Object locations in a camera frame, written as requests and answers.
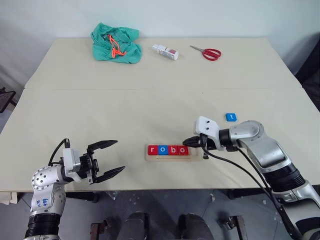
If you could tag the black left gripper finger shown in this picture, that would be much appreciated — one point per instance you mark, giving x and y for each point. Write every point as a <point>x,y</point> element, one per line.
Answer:
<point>110,173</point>
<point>103,144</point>

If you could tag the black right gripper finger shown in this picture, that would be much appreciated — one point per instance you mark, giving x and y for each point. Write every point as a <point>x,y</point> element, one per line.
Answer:
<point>192,144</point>
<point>192,140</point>

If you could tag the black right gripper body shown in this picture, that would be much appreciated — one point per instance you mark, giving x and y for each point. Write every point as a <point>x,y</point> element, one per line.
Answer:
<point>208,143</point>

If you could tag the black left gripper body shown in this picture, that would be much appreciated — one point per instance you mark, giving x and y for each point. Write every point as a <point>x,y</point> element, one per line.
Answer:
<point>91,166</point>

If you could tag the red letter tile o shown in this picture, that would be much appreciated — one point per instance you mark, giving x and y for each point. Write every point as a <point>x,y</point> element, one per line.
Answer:
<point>182,150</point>

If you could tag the red letter tile b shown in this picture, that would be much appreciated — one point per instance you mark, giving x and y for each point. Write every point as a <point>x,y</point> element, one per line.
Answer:
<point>172,150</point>

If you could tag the blue letter tile o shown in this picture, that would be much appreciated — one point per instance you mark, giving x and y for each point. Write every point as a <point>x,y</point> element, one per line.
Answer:
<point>162,150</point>

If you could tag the red letter tile r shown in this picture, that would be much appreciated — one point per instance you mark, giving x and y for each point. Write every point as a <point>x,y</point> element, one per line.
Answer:
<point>152,150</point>

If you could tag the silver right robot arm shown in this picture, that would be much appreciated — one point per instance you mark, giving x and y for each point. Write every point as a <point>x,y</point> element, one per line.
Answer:
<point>272,150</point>

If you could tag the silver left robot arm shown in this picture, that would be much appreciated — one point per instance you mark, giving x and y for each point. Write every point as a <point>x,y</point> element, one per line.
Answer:
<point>45,195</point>

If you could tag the wooden tile rack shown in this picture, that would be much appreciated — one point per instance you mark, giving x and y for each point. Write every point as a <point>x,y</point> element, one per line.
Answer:
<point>172,158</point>

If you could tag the blue letter tile t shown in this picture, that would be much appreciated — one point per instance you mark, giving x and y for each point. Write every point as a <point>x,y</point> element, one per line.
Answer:
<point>231,117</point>

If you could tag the white box under table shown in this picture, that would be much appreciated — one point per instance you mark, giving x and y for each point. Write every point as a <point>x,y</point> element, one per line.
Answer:
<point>7,198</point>

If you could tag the white plastic bottle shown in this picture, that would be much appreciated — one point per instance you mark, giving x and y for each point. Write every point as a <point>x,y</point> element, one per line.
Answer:
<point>165,52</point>

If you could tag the green cloth bag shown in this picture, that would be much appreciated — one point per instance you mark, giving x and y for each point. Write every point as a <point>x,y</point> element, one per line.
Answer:
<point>130,50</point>

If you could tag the black folding stand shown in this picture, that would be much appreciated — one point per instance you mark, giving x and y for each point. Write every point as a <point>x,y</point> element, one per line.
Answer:
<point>6,98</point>

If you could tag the black chair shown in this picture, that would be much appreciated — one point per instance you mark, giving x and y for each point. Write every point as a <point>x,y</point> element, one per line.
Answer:
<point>310,82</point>

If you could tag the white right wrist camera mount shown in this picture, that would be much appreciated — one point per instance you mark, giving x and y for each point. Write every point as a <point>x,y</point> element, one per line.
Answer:
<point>206,126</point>

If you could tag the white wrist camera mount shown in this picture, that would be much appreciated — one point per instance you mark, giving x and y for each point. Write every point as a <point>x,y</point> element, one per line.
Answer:
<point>206,126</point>
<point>71,160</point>

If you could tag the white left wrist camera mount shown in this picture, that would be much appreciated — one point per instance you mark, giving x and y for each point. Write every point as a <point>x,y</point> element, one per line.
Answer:
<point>71,160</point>

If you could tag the black table frame bar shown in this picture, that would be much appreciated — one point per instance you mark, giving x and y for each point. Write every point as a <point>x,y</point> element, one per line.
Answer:
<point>247,193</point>
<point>80,196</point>

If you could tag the rusty metal bracket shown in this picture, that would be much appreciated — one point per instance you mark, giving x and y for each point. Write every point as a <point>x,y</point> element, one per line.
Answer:
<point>96,230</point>
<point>233,222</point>

